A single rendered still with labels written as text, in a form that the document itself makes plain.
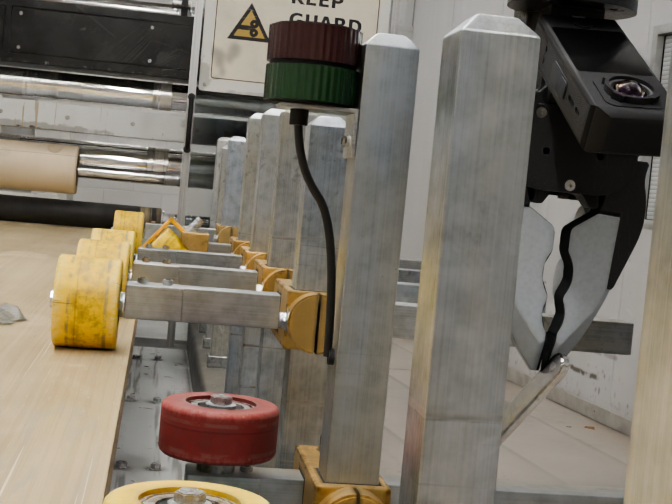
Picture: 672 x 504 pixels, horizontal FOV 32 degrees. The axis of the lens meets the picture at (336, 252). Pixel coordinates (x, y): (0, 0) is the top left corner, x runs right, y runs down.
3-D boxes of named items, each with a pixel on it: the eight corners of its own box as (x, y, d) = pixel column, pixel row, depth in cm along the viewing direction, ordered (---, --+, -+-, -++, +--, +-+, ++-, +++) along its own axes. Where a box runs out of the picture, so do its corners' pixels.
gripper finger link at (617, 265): (626, 289, 66) (642, 132, 66) (637, 292, 65) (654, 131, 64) (545, 283, 66) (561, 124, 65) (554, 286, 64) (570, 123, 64)
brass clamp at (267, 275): (298, 306, 136) (302, 262, 136) (313, 320, 123) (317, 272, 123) (245, 302, 136) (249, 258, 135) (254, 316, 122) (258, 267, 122)
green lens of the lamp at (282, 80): (348, 110, 79) (351, 77, 79) (363, 105, 74) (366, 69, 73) (259, 101, 79) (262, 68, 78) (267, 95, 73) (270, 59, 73)
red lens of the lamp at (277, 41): (351, 73, 79) (354, 40, 79) (367, 65, 73) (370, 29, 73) (262, 63, 78) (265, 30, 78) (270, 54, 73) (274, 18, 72)
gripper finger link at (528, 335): (513, 356, 70) (531, 201, 70) (544, 374, 64) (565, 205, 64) (462, 351, 70) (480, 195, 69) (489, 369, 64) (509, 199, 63)
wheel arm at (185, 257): (478, 297, 162) (481, 270, 162) (485, 299, 158) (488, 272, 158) (108, 267, 155) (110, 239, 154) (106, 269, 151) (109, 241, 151)
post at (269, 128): (256, 478, 155) (289, 111, 153) (258, 485, 152) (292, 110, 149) (229, 477, 155) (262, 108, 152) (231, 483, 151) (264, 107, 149)
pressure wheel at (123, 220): (142, 226, 222) (140, 262, 226) (145, 204, 228) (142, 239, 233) (110, 223, 221) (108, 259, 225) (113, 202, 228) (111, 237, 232)
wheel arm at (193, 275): (535, 319, 137) (538, 288, 137) (545, 323, 134) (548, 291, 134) (97, 285, 130) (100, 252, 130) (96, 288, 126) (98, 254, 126)
